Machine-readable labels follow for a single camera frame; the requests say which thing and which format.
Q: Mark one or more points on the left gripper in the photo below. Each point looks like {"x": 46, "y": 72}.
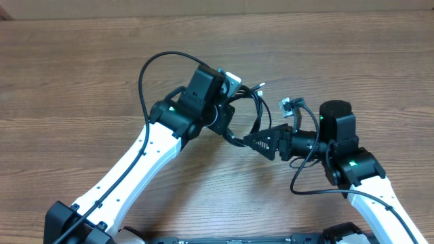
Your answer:
{"x": 228, "y": 112}

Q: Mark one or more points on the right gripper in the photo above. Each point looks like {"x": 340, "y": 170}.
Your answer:
{"x": 274, "y": 134}

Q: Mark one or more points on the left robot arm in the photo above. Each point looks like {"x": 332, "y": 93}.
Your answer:
{"x": 96, "y": 216}

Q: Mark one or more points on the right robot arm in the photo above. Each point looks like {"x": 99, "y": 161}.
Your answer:
{"x": 353, "y": 171}

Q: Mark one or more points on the cardboard wall panel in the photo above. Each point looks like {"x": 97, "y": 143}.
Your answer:
{"x": 77, "y": 9}

